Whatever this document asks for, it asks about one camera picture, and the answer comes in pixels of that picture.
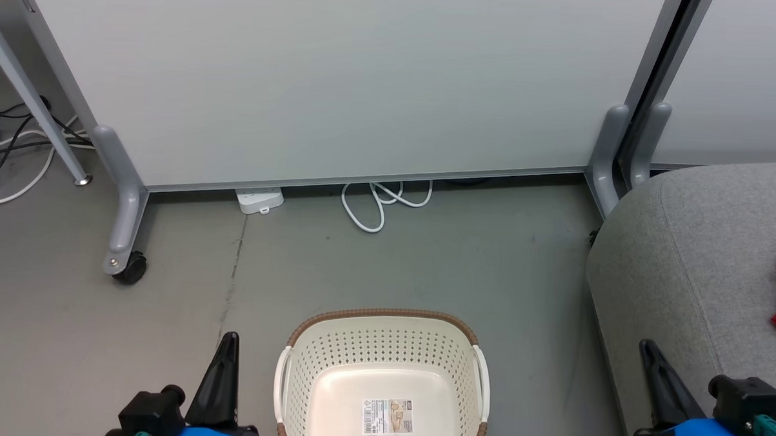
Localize thick white floor cable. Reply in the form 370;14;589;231
0;111;97;210

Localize printed paper basket label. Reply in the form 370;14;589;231
361;398;415;436

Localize narrow white partition panel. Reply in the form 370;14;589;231
648;0;776;173

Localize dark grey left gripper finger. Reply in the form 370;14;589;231
187;330;241;428

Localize cream perforated plastic laundry basket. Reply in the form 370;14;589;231
272;304;494;436

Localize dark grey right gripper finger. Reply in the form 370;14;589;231
635;339;710;430

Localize black floor cable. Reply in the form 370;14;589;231
0;94;96;203

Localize white power strip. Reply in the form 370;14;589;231
235;186;285;216

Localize grey fabric sofa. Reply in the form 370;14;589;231
580;155;776;436

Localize large white partition panel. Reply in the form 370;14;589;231
0;0;684;211

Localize grey metal table leg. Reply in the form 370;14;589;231
0;3;100;188

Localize coiled white power cable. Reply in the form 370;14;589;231
340;176;434;236

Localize black caster wheel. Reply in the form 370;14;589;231
112;250;148;285

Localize grey partition foot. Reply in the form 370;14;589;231
87;125;153;278
585;104;632;221
628;101;673;190

